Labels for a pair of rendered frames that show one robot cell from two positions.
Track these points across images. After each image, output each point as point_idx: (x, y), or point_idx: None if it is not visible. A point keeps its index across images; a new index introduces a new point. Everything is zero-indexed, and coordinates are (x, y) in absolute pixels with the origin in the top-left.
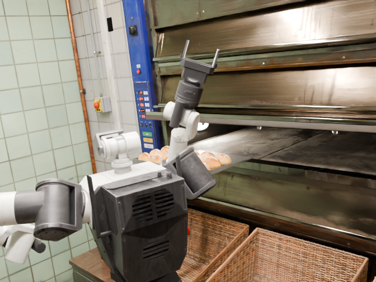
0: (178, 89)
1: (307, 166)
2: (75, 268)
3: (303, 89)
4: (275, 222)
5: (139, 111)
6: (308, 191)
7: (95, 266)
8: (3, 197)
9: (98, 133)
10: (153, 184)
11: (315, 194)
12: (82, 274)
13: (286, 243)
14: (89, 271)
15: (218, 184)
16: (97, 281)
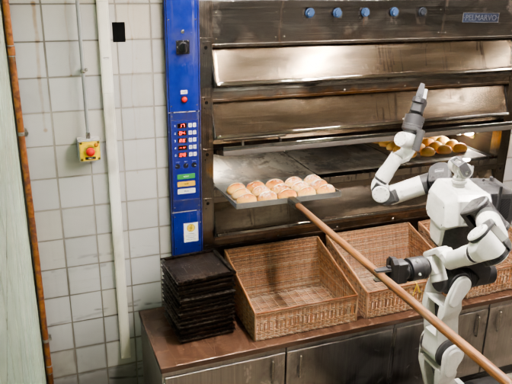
0: (416, 121)
1: (362, 170)
2: (172, 373)
3: (376, 110)
4: (337, 224)
5: (174, 148)
6: (365, 189)
7: (203, 351)
8: (497, 215)
9: (465, 161)
10: (501, 184)
11: (371, 190)
12: (189, 372)
13: (353, 237)
14: (212, 357)
15: (280, 209)
16: (226, 361)
